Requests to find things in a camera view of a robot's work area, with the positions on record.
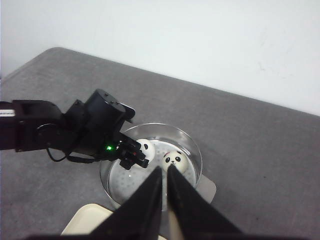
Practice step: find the cream rectangular tray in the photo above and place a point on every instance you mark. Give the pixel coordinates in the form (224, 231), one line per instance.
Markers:
(86, 219)

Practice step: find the stainless steel steamer pot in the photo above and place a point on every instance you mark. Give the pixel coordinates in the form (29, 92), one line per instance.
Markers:
(119, 184)

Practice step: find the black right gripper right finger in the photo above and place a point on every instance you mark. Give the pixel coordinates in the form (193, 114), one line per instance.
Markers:
(196, 218)

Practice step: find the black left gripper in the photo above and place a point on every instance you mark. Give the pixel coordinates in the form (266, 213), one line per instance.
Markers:
(96, 124)

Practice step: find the panda bun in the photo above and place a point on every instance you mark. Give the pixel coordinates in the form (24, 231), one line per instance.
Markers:
(175, 158)
(147, 148)

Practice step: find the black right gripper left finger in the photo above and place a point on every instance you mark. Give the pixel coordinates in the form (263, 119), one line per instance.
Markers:
(139, 218)

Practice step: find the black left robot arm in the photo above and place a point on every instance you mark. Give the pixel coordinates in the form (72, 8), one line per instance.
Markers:
(32, 125)

